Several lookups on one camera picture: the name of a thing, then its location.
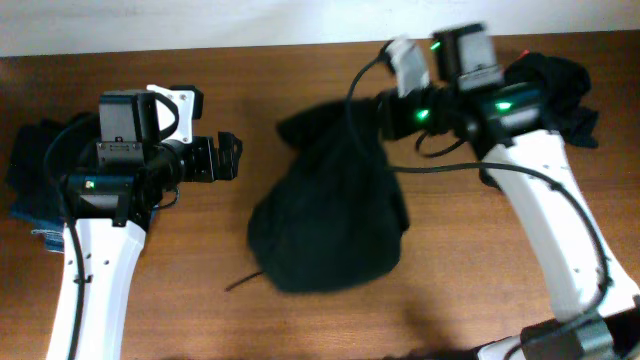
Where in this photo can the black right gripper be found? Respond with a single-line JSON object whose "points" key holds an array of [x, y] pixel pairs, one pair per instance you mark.
{"points": [[393, 125]]}

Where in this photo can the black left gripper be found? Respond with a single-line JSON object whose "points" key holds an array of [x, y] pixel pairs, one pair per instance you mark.
{"points": [[228, 156]]}

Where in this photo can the black trousers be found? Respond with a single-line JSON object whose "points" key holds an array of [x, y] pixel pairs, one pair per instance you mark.
{"points": [[336, 219]]}

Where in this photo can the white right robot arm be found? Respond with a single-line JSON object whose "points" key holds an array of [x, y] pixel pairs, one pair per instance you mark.
{"points": [[595, 303]]}

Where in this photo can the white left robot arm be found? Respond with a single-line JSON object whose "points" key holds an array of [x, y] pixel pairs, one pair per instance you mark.
{"points": [[146, 148]]}

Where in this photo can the crumpled black clothes pile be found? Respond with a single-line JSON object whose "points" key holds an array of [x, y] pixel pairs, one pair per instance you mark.
{"points": [[536, 92]]}

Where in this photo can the folded black garment stack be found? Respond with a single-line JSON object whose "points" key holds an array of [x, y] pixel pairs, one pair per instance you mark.
{"points": [[62, 146]]}

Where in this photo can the folded blue jeans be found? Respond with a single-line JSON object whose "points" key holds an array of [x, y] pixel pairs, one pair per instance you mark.
{"points": [[50, 230]]}

